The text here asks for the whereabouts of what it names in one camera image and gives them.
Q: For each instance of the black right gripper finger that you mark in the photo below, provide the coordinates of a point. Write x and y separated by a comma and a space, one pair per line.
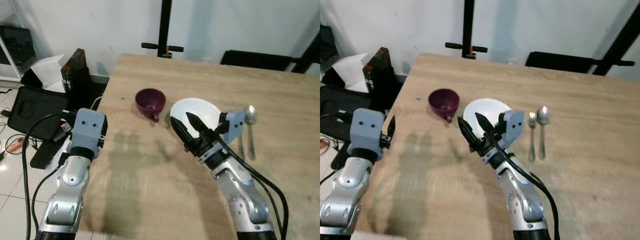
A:
467, 131
485, 123
181, 131
197, 124

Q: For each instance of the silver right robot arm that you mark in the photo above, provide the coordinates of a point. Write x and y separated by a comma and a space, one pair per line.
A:
240, 195
520, 200

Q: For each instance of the white bowl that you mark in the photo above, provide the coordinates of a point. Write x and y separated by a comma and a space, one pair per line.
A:
200, 107
487, 106

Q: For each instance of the silver metal fork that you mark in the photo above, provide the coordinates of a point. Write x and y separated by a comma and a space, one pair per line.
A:
532, 120

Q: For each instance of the black flat board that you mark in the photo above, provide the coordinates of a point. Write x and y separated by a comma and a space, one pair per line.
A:
340, 157
45, 152

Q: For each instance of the silver metal spoon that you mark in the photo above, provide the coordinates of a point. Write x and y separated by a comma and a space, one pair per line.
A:
250, 115
543, 116

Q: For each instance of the dark upright carton box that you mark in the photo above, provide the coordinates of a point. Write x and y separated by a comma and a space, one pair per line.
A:
380, 67
75, 70

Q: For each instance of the black equipment case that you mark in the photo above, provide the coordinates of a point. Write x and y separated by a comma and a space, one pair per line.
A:
35, 107
335, 102

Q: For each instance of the white open paper box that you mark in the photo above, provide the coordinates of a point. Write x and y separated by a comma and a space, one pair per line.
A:
352, 67
47, 70

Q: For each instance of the black flat stand base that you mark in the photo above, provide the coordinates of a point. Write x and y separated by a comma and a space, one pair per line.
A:
560, 61
255, 60

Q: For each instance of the black upright stand pole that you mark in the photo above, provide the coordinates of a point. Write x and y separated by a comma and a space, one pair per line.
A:
164, 25
468, 25

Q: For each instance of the black slanted stand bar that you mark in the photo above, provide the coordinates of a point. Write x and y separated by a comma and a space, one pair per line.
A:
312, 50
620, 42

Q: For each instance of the white shelf rack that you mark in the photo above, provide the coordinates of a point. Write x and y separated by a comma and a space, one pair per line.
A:
10, 71

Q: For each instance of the black device on shelf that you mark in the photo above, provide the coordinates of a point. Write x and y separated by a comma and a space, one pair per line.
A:
15, 45

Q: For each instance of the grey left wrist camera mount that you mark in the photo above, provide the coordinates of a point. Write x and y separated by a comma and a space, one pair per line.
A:
366, 127
87, 127

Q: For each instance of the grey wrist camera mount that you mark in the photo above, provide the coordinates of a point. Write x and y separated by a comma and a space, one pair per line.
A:
87, 127
366, 127
234, 125
512, 127

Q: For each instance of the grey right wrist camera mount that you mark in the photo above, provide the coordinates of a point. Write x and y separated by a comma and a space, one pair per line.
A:
234, 125
512, 127

